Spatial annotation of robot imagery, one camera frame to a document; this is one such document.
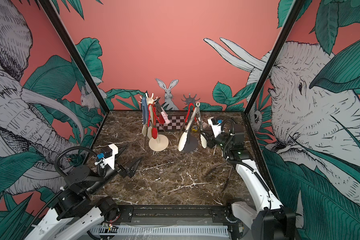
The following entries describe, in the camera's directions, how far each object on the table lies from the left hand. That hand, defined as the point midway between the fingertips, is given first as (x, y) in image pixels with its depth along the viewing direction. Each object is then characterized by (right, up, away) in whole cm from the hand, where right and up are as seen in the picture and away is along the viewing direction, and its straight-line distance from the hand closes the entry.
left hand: (134, 150), depth 61 cm
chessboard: (+16, +12, +50) cm, 54 cm away
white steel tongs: (+30, +4, +13) cm, 33 cm away
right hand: (+29, +8, +14) cm, 33 cm away
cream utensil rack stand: (0, -3, +40) cm, 40 cm away
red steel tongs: (+4, +15, +16) cm, 22 cm away
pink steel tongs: (+10, +15, +19) cm, 27 cm away
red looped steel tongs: (+22, +14, +13) cm, 29 cm away
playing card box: (+36, +10, +49) cm, 62 cm away
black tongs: (+46, -22, +25) cm, 57 cm away
